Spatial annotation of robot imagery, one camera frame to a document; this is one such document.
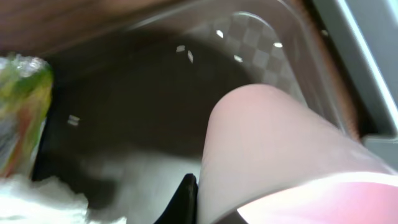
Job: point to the grey dishwasher rack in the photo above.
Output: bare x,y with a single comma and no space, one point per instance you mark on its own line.
364,33

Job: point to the green yellow snack wrapper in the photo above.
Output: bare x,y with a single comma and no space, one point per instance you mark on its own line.
26,94

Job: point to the dark brown serving tray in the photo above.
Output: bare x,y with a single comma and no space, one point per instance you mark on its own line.
130,108

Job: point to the pink cup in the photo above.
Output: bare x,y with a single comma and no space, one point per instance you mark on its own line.
268,159

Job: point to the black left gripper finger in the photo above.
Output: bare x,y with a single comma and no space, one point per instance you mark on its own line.
182,208

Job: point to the white tissue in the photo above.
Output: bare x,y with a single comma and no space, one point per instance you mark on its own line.
49,201

